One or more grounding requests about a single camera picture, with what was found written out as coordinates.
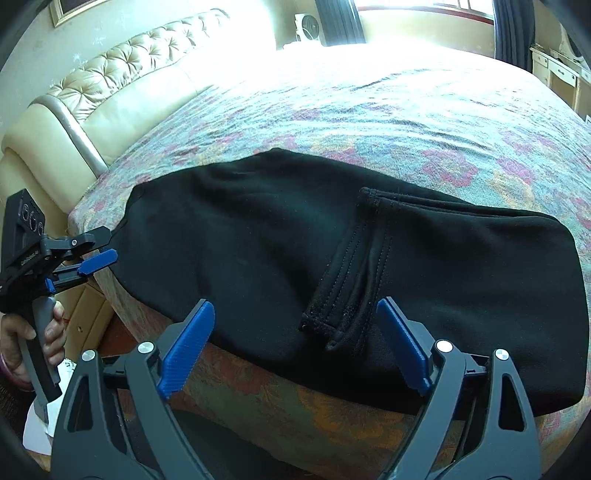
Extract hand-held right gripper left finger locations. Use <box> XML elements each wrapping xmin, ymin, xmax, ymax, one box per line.
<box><xmin>51</xmin><ymin>299</ymin><xmax>216</xmax><ymax>480</ymax></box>

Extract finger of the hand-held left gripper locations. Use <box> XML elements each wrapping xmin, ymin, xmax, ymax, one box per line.
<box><xmin>46</xmin><ymin>249</ymin><xmax>119</xmax><ymax>294</ymax></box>
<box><xmin>41</xmin><ymin>227</ymin><xmax>112</xmax><ymax>265</ymax></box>

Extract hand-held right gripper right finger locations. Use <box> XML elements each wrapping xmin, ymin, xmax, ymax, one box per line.
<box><xmin>376</xmin><ymin>298</ymin><xmax>542</xmax><ymax>480</ymax></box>

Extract black pants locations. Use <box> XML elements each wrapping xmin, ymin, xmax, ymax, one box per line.
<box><xmin>108</xmin><ymin>148</ymin><xmax>591</xmax><ymax>418</ymax></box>

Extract person's left hand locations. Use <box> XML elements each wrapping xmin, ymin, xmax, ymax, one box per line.
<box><xmin>0</xmin><ymin>305</ymin><xmax>68</xmax><ymax>385</ymax></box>

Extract cream tufted leather headboard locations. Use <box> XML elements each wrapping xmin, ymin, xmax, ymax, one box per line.
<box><xmin>0</xmin><ymin>9</ymin><xmax>232</xmax><ymax>206</ymax></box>

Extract white paper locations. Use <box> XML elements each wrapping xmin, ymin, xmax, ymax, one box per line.
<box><xmin>22</xmin><ymin>401</ymin><xmax>58</xmax><ymax>459</ymax></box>

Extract bed with floral bedspread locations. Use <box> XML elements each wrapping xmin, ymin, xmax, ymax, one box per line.
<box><xmin>67</xmin><ymin>39</ymin><xmax>591</xmax><ymax>480</ymax></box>

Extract white fan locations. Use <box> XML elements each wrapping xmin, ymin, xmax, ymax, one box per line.
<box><xmin>294</xmin><ymin>13</ymin><xmax>327</xmax><ymax>45</ymax></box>

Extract cream dressing table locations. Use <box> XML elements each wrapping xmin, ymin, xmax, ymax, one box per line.
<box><xmin>530</xmin><ymin>44</ymin><xmax>591</xmax><ymax>117</ymax></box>

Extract dark blue curtain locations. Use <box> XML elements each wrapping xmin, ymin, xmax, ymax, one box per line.
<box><xmin>316</xmin><ymin>0</ymin><xmax>363</xmax><ymax>47</ymax></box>
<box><xmin>492</xmin><ymin>0</ymin><xmax>536</xmax><ymax>71</ymax></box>

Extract window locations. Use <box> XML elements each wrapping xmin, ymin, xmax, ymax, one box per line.
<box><xmin>355</xmin><ymin>0</ymin><xmax>497</xmax><ymax>23</ymax></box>

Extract white framed oval mirror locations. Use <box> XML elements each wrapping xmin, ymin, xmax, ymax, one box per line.
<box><xmin>558</xmin><ymin>21</ymin><xmax>591</xmax><ymax>70</ymax></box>

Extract framed wall picture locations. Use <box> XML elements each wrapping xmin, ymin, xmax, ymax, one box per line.
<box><xmin>50</xmin><ymin>0</ymin><xmax>136</xmax><ymax>27</ymax></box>

